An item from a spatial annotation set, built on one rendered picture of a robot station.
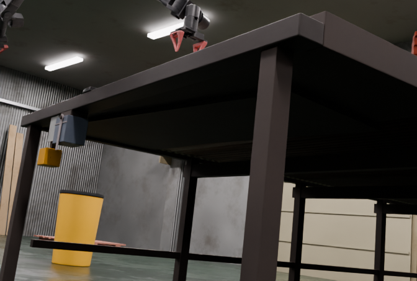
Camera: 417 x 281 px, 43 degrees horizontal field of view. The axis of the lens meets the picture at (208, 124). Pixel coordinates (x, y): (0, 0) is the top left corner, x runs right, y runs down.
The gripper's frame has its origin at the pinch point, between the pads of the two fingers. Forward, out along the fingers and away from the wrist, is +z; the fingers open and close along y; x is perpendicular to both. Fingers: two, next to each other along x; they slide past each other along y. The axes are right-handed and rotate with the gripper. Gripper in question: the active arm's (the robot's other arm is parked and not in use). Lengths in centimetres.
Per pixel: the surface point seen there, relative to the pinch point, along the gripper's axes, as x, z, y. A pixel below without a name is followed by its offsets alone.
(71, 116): 54, 24, -17
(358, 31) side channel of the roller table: -82, 13, -8
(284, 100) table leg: -72, 35, -23
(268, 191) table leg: -72, 58, -25
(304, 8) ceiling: 244, -236, 357
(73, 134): 54, 32, -14
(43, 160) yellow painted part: 75, 43, -16
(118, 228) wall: 814, 55, 500
